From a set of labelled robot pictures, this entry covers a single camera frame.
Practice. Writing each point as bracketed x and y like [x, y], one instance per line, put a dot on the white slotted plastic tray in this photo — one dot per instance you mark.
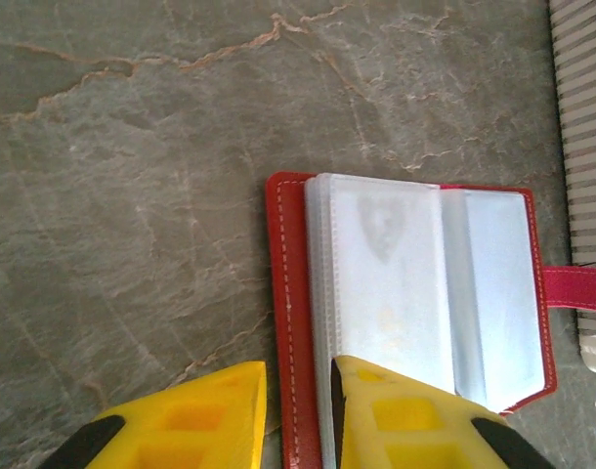
[586, 146]

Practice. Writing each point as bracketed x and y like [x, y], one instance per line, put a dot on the red leather card holder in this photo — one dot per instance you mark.
[293, 293]

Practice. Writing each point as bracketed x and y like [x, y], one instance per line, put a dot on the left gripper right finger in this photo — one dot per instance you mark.
[415, 430]

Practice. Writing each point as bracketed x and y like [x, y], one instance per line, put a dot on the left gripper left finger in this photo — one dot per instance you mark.
[181, 430]

